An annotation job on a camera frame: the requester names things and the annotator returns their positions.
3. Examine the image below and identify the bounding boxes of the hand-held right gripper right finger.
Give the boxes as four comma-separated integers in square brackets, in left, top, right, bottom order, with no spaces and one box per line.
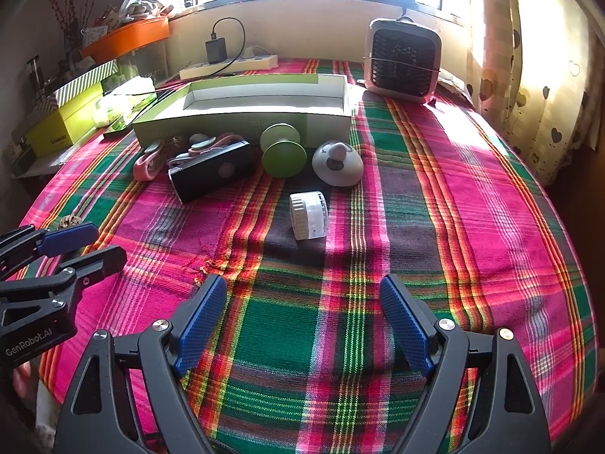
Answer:
[379,273,553,454]

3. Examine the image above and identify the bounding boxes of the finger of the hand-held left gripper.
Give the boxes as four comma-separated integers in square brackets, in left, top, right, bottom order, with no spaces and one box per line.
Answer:
[0,224,100,272]
[0,244,127,328]

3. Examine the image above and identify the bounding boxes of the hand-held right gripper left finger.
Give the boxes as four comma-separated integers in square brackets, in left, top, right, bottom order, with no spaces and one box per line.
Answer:
[52,274,228,454]

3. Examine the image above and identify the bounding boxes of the white usb cable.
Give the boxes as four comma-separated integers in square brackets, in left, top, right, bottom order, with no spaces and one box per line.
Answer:
[168,150,199,169]

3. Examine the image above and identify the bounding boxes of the black bike light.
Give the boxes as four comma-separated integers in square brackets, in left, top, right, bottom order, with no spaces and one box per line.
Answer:
[169,141,256,204]

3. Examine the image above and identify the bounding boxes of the white ribbed bottle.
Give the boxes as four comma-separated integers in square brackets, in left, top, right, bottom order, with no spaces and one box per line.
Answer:
[289,190,328,240]

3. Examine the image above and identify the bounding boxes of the pink clip with teal pad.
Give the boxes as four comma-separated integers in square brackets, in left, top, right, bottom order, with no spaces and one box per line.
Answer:
[189,132,247,157]

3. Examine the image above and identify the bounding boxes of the grey dome gadget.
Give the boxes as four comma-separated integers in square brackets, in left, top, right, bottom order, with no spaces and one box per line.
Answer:
[312,139,365,187]

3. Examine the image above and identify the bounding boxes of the green cardboard box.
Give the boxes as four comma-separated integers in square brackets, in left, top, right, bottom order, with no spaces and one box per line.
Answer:
[132,74,360,148]

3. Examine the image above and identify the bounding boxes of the green spool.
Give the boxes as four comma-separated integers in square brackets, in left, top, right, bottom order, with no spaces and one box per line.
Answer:
[259,123,303,179]

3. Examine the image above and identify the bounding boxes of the lime green box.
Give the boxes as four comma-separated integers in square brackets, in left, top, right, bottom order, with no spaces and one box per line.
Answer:
[26,90,107,157]

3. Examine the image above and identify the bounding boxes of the black flat device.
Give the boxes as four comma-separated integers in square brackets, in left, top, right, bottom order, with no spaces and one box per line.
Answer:
[101,120,135,140]

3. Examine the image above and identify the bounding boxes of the glass jar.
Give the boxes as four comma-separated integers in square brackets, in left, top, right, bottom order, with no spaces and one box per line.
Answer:
[26,57,48,95]

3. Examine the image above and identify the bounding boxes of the clear plastic container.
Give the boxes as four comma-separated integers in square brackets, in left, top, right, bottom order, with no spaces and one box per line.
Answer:
[116,40,170,86]

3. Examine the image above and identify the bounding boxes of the orange tray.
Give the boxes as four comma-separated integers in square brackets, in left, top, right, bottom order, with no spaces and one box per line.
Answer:
[81,15,170,60]

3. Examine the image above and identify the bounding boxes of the black charger adapter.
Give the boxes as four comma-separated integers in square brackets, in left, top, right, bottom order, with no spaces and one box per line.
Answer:
[205,33,226,64]

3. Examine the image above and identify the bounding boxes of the dried branches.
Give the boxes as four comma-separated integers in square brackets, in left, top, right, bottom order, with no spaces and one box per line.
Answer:
[45,0,98,53]

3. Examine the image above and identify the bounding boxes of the white power strip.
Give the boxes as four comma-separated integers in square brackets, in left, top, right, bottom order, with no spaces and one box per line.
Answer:
[178,53,279,81]

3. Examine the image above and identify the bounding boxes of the grey desk fan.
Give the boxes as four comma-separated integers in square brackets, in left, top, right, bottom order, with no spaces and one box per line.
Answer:
[363,17,442,105]

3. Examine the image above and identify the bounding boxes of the heart print curtain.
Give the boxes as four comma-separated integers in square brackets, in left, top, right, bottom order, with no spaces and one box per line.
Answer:
[465,0,605,185]

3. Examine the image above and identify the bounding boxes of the black window hook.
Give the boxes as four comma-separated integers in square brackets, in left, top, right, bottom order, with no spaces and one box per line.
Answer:
[399,0,425,22]

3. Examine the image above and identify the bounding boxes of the black charger cable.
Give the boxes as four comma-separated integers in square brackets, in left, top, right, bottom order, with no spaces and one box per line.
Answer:
[109,17,247,98]

